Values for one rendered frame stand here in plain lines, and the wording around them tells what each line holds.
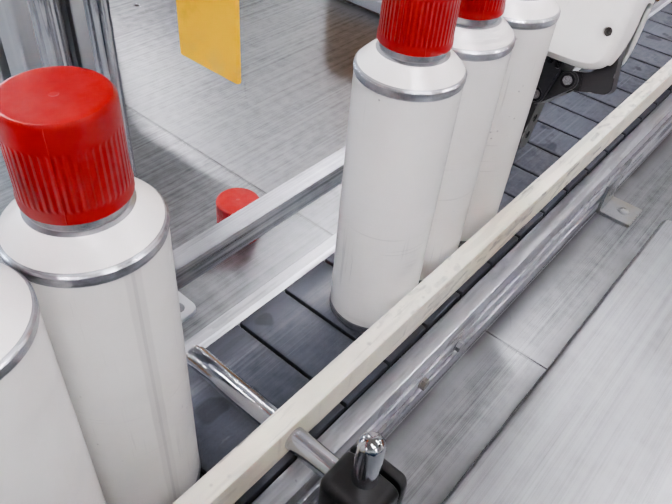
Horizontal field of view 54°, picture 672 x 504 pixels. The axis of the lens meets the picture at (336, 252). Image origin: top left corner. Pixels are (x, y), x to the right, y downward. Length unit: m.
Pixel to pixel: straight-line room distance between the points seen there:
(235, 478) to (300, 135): 0.41
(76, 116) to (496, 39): 0.22
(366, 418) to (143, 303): 0.18
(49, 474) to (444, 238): 0.26
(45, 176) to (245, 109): 0.50
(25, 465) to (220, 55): 0.14
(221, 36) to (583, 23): 0.26
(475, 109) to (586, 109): 0.32
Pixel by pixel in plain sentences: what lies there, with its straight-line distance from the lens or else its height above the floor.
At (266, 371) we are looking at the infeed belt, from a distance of 0.37.
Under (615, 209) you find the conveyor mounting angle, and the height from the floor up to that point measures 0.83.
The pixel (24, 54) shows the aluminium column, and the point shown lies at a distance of 0.33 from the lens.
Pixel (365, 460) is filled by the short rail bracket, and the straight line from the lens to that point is 0.27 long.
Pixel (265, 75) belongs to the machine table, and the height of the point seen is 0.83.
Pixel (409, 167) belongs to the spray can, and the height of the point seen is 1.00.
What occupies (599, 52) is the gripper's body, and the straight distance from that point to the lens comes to 0.43.
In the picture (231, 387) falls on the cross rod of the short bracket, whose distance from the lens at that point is 0.33.
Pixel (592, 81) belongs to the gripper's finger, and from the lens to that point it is 0.46.
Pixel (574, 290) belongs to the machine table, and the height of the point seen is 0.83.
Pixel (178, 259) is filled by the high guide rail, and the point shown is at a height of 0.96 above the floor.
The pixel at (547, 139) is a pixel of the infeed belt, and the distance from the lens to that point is 0.60.
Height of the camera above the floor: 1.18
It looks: 43 degrees down
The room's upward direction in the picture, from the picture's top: 6 degrees clockwise
